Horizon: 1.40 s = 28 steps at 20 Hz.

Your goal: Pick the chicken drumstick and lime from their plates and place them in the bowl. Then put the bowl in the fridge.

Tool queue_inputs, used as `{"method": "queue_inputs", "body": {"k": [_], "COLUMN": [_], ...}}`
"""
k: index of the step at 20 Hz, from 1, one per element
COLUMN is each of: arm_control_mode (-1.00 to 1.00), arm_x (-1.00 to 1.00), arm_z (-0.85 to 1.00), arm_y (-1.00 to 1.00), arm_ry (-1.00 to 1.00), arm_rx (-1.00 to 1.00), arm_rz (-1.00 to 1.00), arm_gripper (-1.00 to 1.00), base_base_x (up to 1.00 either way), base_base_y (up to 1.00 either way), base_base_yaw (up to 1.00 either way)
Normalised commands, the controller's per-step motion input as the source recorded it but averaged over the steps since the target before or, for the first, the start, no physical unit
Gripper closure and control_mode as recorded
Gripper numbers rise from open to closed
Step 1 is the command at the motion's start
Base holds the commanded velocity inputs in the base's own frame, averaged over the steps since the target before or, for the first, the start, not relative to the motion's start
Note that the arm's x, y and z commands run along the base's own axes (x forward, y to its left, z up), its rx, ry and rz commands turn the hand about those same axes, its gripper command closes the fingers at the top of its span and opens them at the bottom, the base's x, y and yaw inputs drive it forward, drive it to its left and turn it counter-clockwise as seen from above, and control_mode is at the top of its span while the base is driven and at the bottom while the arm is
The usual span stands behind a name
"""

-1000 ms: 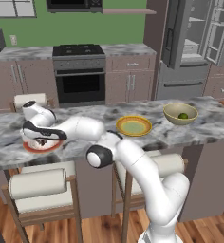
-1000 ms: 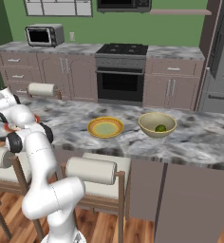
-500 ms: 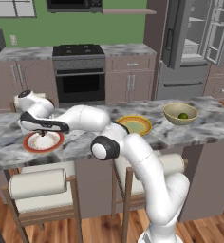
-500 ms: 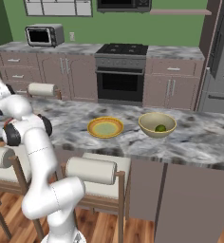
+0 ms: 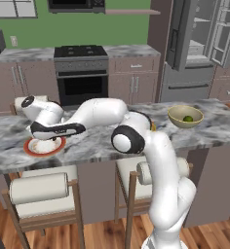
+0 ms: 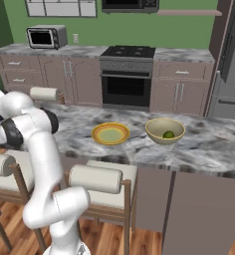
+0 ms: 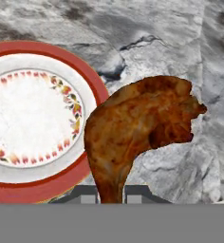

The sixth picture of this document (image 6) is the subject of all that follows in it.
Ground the mauve cupboard with one drawer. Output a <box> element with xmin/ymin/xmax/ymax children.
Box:
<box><xmin>149</xmin><ymin>60</ymin><xmax>216</xmax><ymax>118</ymax></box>

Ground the beige bowl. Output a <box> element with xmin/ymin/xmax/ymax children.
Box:
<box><xmin>144</xmin><ymin>118</ymin><xmax>186</xmax><ymax>146</ymax></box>

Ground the wooden stool with white cushions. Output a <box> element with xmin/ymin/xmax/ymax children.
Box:
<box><xmin>0</xmin><ymin>148</ymin><xmax>50</xmax><ymax>254</ymax></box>
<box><xmin>29</xmin><ymin>86</ymin><xmax>67</xmax><ymax>107</ymax></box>
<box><xmin>63</xmin><ymin>159</ymin><xmax>139</xmax><ymax>255</ymax></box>

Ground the mauve cupboard run with drawers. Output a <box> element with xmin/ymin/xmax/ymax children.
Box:
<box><xmin>0</xmin><ymin>53</ymin><xmax>104</xmax><ymax>108</ymax></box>

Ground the yellow orange-rimmed plate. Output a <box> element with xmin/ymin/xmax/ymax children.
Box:
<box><xmin>91</xmin><ymin>122</ymin><xmax>131</xmax><ymax>146</ymax></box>

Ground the pale wall shelf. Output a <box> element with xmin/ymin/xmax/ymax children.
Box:
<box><xmin>156</xmin><ymin>9</ymin><xmax>223</xmax><ymax>17</ymax></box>

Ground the black and steel oven range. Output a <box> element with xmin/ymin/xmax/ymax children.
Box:
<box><xmin>99</xmin><ymin>45</ymin><xmax>156</xmax><ymax>112</ymax></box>

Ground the grey steel fridge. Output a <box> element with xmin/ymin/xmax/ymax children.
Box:
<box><xmin>204</xmin><ymin>0</ymin><xmax>235</xmax><ymax>122</ymax></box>

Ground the white-framed window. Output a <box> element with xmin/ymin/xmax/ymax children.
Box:
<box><xmin>24</xmin><ymin>0</ymin><xmax>99</xmax><ymax>19</ymax></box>

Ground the mauve island cabinet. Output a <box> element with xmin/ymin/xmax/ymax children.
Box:
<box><xmin>131</xmin><ymin>164</ymin><xmax>235</xmax><ymax>255</ymax></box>

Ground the silver toaster oven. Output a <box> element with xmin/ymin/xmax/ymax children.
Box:
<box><xmin>25</xmin><ymin>24</ymin><xmax>69</xmax><ymax>51</ymax></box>

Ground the black microwave oven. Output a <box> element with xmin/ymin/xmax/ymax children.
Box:
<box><xmin>101</xmin><ymin>0</ymin><xmax>160</xmax><ymax>15</ymax></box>

